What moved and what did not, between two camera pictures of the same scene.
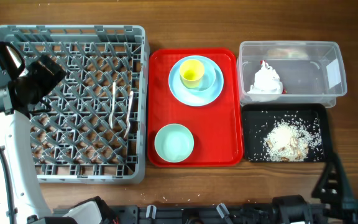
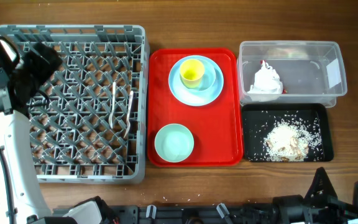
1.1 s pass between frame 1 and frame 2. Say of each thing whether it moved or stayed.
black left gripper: moved
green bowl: stayed
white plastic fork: stayed
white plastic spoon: stayed
